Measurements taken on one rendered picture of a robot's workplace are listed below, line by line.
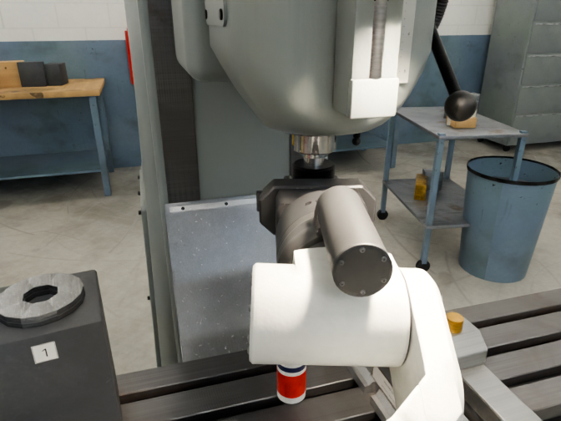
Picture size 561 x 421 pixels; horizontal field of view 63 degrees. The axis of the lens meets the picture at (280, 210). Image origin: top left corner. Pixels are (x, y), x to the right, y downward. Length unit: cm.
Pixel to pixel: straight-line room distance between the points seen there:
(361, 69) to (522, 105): 526
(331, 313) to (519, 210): 246
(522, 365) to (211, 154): 62
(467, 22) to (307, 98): 548
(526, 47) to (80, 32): 431
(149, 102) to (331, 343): 63
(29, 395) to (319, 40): 46
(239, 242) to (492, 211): 200
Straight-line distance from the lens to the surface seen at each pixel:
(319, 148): 48
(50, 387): 58
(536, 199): 272
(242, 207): 89
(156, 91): 83
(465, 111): 48
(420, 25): 43
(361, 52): 36
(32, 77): 423
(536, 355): 84
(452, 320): 64
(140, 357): 223
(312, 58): 39
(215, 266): 89
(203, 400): 69
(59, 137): 483
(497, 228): 275
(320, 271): 30
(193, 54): 56
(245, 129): 87
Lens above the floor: 142
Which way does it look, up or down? 23 degrees down
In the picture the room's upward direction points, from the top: straight up
